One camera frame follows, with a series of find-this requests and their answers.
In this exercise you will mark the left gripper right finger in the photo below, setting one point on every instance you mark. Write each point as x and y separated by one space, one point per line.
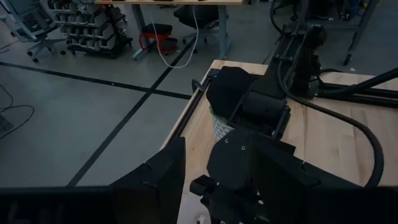
295 193

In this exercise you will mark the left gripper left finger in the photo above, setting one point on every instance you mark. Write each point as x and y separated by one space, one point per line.
158 186

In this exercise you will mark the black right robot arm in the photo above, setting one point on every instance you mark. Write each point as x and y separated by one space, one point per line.
264 102

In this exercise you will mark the white geometric plant pot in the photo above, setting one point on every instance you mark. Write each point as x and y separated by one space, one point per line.
221 129

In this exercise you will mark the black metal base rails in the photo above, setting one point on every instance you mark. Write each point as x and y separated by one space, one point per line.
357 93

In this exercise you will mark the wooden desk grey legs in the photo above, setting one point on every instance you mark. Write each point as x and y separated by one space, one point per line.
222 31

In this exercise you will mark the black office chair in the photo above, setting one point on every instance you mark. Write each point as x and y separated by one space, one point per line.
199 17

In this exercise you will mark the red rolling stool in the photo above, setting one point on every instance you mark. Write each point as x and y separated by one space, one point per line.
157 32

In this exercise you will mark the rack of storage bins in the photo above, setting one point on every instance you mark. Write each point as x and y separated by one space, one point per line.
93 28

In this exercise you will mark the grey cart leg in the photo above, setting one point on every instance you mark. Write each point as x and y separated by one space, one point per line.
360 28

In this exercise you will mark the grey office chair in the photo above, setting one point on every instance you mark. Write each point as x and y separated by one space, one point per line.
34 28

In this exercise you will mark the black table edge rail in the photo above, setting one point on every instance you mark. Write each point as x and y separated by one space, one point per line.
186 109

